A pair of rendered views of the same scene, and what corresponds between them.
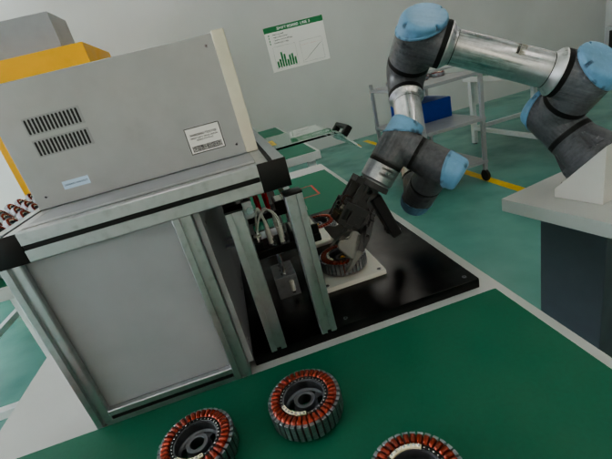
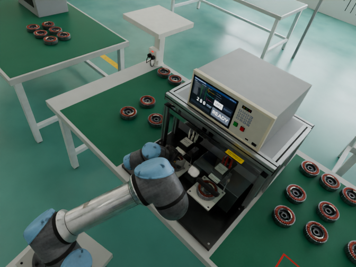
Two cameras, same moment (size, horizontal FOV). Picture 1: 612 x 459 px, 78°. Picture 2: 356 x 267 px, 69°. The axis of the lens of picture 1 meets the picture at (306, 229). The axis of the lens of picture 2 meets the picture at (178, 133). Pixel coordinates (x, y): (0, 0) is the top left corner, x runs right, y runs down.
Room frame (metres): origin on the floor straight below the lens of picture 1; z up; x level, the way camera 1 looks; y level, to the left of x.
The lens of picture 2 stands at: (1.43, -0.73, 1.96)
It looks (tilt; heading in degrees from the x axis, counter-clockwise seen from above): 45 degrees down; 134
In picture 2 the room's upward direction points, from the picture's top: 10 degrees clockwise
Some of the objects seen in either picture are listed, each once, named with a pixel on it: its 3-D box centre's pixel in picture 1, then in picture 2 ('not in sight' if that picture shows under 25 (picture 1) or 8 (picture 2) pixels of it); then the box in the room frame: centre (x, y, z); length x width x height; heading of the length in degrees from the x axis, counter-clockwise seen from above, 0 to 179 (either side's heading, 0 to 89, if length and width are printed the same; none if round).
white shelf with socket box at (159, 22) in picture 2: not in sight; (156, 47); (-0.04, 0.41, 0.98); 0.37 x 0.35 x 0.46; 7
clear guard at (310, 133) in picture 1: (292, 147); (227, 169); (1.10, -0.02, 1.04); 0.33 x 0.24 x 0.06; 97
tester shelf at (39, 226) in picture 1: (170, 169); (238, 112); (0.89, 0.27, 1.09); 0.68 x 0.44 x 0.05; 7
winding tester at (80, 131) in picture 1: (149, 115); (247, 94); (0.90, 0.27, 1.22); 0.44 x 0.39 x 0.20; 7
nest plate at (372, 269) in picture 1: (344, 267); (174, 165); (0.81, -0.07, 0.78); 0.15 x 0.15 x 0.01; 7
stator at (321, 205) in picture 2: not in sight; (327, 211); (1.52, 0.44, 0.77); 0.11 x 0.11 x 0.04
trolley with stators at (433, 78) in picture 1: (426, 127); not in sight; (3.43, -1.29, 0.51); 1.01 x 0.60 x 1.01; 7
